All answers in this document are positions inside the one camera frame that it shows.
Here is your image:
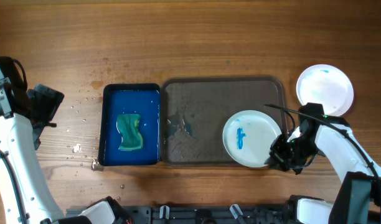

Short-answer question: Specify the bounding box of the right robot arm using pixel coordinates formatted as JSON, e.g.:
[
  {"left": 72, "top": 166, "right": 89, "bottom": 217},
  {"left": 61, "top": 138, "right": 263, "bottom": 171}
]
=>
[{"left": 270, "top": 103, "right": 381, "bottom": 223}]

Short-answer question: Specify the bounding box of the green yellow sponge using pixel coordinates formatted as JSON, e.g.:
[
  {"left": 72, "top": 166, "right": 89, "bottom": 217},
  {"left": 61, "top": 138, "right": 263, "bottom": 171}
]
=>
[{"left": 116, "top": 114, "right": 143, "bottom": 151}]

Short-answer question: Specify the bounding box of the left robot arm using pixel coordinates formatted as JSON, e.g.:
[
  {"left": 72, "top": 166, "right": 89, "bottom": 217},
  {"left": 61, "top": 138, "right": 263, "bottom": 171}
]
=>
[{"left": 0, "top": 56, "right": 133, "bottom": 223}]

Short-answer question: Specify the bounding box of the blue water tray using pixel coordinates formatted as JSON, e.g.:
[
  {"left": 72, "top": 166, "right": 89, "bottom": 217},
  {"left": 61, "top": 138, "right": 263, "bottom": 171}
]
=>
[{"left": 98, "top": 83, "right": 161, "bottom": 166}]

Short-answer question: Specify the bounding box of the dark brown serving tray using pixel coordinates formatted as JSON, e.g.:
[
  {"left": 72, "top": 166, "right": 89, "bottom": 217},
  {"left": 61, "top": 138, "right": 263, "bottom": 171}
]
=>
[{"left": 160, "top": 76, "right": 287, "bottom": 166}]

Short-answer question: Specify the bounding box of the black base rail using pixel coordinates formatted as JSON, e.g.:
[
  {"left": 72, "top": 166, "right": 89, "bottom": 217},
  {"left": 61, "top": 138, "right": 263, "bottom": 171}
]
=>
[{"left": 65, "top": 203, "right": 291, "bottom": 224}]

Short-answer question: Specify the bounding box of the white plate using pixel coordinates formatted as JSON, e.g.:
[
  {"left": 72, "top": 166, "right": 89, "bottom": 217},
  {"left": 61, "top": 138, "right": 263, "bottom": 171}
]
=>
[
  {"left": 222, "top": 110, "right": 282, "bottom": 168},
  {"left": 296, "top": 64, "right": 354, "bottom": 116}
]

